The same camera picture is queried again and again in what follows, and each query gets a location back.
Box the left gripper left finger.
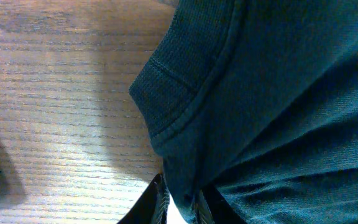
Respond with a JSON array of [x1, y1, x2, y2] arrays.
[[117, 174, 170, 224]]

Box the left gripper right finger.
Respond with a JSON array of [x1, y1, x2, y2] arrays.
[[195, 185, 246, 224]]

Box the black t-shirt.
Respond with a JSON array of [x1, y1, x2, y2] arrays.
[[129, 0, 358, 223]]

